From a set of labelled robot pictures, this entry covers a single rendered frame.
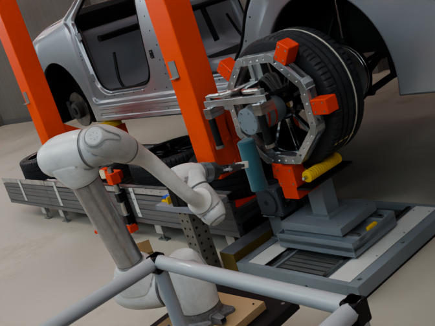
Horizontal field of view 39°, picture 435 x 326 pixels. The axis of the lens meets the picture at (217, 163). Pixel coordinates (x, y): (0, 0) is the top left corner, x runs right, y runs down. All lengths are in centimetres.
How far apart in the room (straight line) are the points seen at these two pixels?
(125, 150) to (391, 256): 147
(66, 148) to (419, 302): 158
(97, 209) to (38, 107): 275
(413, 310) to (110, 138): 145
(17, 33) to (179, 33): 195
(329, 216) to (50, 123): 250
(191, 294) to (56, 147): 70
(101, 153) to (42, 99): 291
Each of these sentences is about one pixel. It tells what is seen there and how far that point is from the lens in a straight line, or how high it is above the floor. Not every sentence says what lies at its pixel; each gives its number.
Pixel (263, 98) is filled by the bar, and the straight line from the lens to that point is 261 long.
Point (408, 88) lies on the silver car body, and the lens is 294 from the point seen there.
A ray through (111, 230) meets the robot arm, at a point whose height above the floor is 78.
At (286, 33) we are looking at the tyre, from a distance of 291.
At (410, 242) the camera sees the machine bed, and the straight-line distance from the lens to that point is 306.
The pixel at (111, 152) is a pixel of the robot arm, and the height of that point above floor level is 107.
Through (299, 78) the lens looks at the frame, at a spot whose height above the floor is 99.
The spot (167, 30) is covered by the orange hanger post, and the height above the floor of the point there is 134.
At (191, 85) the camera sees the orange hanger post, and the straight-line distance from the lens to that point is 312.
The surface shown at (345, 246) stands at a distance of 298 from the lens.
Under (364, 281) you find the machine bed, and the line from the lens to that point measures 279.
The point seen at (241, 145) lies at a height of 73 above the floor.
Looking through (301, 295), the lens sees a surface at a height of 99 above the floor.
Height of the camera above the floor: 142
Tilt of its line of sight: 15 degrees down
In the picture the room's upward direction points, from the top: 18 degrees counter-clockwise
